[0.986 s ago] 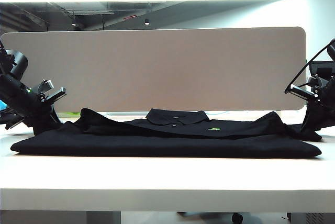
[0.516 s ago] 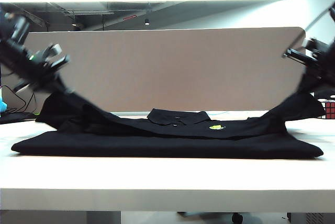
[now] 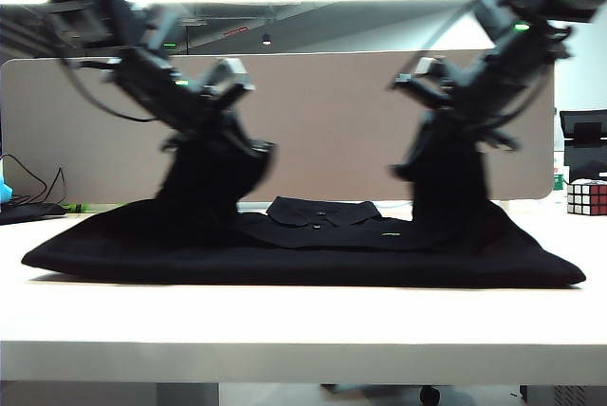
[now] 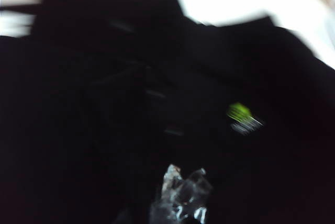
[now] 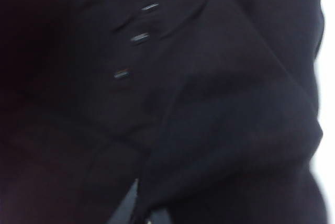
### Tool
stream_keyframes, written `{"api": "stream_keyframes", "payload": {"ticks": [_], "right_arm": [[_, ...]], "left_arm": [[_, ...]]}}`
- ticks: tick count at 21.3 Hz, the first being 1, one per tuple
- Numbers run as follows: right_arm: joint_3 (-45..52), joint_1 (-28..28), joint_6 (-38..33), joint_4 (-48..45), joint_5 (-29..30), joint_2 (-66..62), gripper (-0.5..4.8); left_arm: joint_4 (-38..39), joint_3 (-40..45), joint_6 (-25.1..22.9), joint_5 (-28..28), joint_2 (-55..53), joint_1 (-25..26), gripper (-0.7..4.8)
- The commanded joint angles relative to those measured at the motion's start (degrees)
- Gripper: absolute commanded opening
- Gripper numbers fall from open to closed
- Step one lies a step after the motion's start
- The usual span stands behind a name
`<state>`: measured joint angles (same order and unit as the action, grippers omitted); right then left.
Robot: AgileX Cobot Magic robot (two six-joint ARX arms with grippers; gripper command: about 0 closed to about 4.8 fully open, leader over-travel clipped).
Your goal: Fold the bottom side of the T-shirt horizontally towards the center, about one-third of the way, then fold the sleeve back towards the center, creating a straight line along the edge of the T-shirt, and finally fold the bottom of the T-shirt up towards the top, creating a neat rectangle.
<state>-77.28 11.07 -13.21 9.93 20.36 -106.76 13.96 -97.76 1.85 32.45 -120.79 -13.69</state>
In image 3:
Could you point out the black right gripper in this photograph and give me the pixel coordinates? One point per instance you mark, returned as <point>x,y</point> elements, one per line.
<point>479,93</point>

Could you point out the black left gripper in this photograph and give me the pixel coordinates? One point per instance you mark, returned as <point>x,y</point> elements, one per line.
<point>180,102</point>

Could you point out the black polo shirt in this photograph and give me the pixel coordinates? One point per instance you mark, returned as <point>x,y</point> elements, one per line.
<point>303,259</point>

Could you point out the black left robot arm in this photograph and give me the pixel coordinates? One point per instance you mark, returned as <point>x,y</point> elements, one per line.
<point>102,3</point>

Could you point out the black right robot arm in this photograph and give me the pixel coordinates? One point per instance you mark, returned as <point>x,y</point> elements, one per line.
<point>536,3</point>

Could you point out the beige fabric desk divider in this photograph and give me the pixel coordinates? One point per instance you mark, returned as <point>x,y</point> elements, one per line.
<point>322,140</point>

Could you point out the red hanging sign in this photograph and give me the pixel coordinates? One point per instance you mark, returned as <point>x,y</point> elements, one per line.
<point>235,31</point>

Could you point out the small ceiling spotlight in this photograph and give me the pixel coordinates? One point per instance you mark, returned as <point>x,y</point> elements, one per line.
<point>267,39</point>

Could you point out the black mesh office chair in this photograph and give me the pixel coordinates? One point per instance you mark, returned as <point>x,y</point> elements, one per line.
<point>585,164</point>

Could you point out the Rubik's cube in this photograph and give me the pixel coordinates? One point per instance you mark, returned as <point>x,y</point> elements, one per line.
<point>587,198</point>

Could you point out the small green plastic item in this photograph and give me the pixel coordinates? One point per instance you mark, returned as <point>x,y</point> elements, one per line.
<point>76,208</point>

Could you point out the black flat pad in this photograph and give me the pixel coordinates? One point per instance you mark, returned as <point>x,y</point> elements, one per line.
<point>28,213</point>

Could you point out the cyan plastic object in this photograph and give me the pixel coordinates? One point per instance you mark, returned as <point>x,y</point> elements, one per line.
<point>4,191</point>

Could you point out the black chair wheel base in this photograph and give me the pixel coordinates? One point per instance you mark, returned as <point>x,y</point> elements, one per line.
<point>428,396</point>

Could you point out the grey cabinet under table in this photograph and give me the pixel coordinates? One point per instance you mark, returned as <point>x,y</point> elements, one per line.
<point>564,396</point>

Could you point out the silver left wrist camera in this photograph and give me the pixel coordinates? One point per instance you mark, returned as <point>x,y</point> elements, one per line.
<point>227,76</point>

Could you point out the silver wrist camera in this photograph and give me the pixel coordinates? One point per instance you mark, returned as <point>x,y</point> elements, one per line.
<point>424,75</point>
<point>227,76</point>

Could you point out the white divider bracket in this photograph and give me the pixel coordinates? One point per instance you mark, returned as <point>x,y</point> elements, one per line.
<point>504,205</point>

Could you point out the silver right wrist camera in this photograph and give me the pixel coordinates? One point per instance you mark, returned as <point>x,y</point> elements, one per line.
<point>424,75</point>

